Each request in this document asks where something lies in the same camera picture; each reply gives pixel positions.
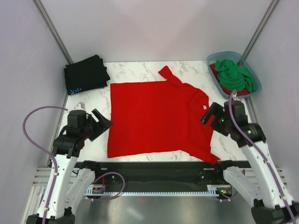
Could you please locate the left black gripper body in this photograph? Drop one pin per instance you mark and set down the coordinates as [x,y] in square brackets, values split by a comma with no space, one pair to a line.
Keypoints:
[93,129]

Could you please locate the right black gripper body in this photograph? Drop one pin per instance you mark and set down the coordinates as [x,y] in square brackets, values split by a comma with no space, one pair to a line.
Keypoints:
[221,123]

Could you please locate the red t shirt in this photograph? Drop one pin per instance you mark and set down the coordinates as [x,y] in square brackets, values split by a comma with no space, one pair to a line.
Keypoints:
[159,116]
[227,91]

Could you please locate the blue plastic basin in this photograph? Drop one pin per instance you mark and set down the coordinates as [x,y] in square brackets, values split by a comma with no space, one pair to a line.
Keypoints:
[238,59]

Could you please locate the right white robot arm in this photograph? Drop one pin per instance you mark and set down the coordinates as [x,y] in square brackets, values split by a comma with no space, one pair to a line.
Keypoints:
[270,201]

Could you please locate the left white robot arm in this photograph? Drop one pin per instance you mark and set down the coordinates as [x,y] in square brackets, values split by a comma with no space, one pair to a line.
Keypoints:
[60,200]

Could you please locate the red t shirt in basin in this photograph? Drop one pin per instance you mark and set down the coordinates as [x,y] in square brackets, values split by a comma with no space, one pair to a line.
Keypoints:
[227,91]

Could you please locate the green t shirt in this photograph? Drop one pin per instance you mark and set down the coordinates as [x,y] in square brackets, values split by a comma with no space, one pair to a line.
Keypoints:
[233,77]

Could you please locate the folded black t shirt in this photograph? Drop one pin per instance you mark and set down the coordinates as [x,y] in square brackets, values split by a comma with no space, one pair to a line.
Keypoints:
[88,74]

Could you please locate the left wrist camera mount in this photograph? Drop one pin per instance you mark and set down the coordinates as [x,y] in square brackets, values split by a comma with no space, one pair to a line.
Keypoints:
[79,106]

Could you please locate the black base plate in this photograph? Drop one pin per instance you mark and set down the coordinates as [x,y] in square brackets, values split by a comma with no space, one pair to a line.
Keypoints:
[160,176]

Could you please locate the aluminium rail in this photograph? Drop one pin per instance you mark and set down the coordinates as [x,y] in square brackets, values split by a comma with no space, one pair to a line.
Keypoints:
[42,177]

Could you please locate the white slotted cable duct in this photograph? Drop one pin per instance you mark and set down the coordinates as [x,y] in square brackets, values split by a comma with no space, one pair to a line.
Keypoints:
[211,191]

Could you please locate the right aluminium frame post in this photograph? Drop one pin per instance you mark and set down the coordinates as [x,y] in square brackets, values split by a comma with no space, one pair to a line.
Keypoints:
[262,24]

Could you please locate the aluminium frame post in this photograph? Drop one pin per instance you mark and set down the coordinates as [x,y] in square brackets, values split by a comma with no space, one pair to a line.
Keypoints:
[262,24]
[50,25]

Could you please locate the left aluminium frame post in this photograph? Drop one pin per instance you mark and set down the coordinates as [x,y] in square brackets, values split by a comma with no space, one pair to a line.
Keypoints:
[50,25]

